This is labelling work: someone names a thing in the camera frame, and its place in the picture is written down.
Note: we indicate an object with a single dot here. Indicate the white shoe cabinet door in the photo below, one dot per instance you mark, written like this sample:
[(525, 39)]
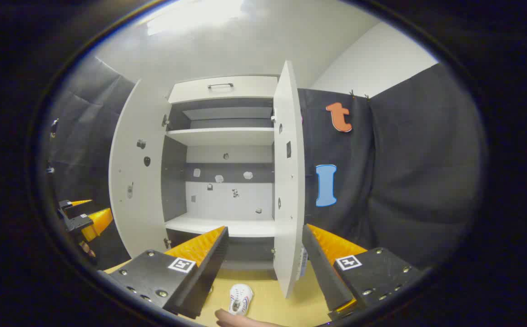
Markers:
[(286, 204), (127, 227)]

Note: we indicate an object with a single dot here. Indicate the white canvas shoe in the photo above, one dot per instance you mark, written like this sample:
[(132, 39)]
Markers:
[(241, 299)]

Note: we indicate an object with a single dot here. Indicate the small printed box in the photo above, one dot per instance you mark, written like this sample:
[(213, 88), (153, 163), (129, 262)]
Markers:
[(303, 263)]

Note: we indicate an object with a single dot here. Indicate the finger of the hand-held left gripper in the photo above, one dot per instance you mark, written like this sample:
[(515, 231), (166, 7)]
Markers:
[(79, 223), (66, 204)]

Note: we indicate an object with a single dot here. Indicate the black backdrop cloth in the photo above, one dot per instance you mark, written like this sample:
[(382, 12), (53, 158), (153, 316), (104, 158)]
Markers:
[(404, 181)]

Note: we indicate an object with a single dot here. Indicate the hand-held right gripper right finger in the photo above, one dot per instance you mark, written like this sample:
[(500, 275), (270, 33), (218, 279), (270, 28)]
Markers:
[(325, 272)]

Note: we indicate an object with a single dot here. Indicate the white cabinet shelf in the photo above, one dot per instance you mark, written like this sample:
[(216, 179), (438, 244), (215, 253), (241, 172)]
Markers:
[(220, 136), (245, 227)]

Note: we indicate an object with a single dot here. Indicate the white shoe cabinet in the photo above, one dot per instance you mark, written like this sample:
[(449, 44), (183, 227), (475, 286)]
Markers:
[(227, 200)]

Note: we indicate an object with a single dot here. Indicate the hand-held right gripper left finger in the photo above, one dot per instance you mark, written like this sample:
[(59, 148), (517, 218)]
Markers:
[(204, 277)]

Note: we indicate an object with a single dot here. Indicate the white cabinet drawer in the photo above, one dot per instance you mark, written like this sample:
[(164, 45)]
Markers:
[(245, 88)]

